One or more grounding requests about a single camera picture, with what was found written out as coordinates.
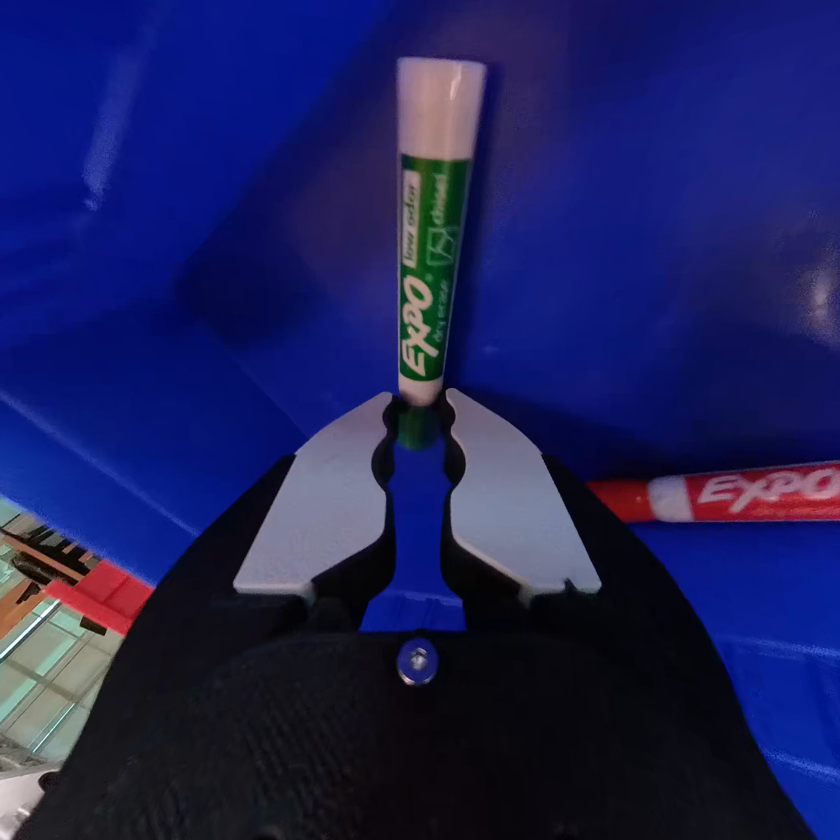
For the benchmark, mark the red whiteboard marker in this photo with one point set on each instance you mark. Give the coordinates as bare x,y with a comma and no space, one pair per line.
761,492

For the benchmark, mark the red storage bin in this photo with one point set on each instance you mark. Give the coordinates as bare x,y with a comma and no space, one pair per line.
105,597

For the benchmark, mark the green whiteboard marker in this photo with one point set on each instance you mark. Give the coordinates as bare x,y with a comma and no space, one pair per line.
440,197

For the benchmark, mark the green marker cap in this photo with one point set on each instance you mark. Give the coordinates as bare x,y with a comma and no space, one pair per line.
418,427

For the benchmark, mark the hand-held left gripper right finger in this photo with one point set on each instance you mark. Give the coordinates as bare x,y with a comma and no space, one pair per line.
525,519

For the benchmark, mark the blue open-front storage bin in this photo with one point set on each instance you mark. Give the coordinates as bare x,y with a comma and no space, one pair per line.
197,197

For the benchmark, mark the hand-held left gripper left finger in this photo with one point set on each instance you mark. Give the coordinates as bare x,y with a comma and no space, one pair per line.
315,519

